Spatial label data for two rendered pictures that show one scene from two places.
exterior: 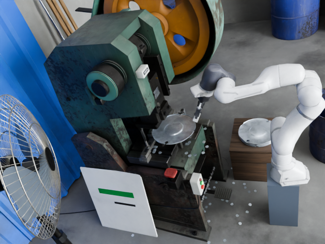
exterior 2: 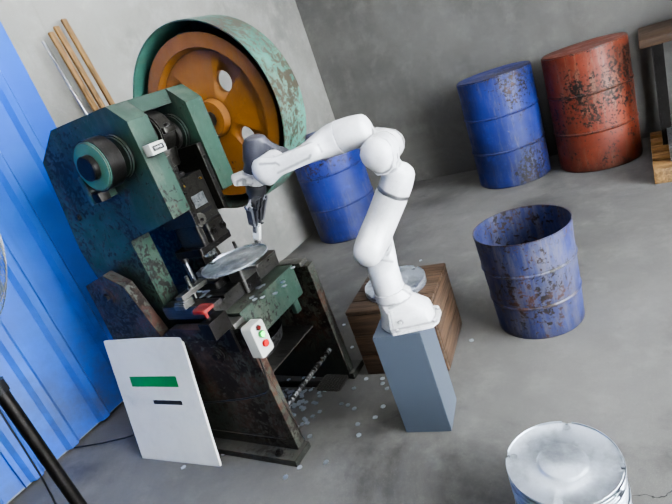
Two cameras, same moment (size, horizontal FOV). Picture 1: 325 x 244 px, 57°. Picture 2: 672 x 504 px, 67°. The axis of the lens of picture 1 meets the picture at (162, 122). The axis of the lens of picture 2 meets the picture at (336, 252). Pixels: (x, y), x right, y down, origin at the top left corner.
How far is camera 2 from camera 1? 0.95 m
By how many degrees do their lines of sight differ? 18
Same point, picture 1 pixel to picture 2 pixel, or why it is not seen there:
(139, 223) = (192, 440)
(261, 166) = not seen: hidden behind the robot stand
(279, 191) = (394, 349)
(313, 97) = (375, 150)
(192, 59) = not seen: hidden behind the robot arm
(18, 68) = (44, 203)
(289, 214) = (428, 401)
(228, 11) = (418, 162)
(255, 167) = not seen: hidden behind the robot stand
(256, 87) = (301, 150)
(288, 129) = (369, 221)
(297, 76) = (355, 128)
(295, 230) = (446, 436)
